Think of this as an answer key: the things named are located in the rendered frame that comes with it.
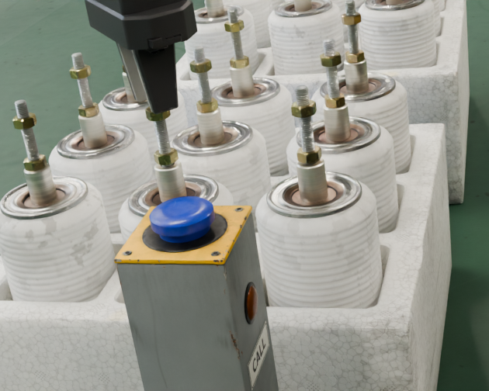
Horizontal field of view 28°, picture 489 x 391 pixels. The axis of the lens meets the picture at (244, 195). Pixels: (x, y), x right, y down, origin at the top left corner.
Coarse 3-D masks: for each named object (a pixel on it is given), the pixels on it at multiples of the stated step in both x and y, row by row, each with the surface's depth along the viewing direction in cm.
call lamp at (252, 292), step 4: (252, 288) 62; (248, 292) 61; (252, 292) 61; (256, 292) 62; (248, 296) 61; (252, 296) 61; (256, 296) 62; (248, 300) 61; (252, 300) 61; (256, 300) 62; (248, 304) 61; (252, 304) 61; (256, 304) 62; (248, 308) 61; (252, 308) 61; (256, 308) 62; (248, 312) 61; (252, 312) 61; (256, 312) 62; (248, 316) 61; (252, 316) 61
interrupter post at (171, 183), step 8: (160, 168) 78; (168, 168) 78; (176, 168) 78; (160, 176) 78; (168, 176) 78; (176, 176) 78; (160, 184) 79; (168, 184) 78; (176, 184) 79; (184, 184) 79; (160, 192) 79; (168, 192) 79; (176, 192) 79; (184, 192) 79
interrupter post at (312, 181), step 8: (320, 160) 76; (304, 168) 75; (312, 168) 75; (320, 168) 75; (304, 176) 75; (312, 176) 75; (320, 176) 75; (304, 184) 75; (312, 184) 75; (320, 184) 75; (304, 192) 76; (312, 192) 76; (320, 192) 76; (304, 200) 76; (312, 200) 76; (320, 200) 76
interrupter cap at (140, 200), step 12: (156, 180) 83; (192, 180) 82; (204, 180) 82; (132, 192) 81; (144, 192) 81; (156, 192) 81; (192, 192) 80; (204, 192) 79; (216, 192) 79; (132, 204) 79; (144, 204) 79; (156, 204) 79
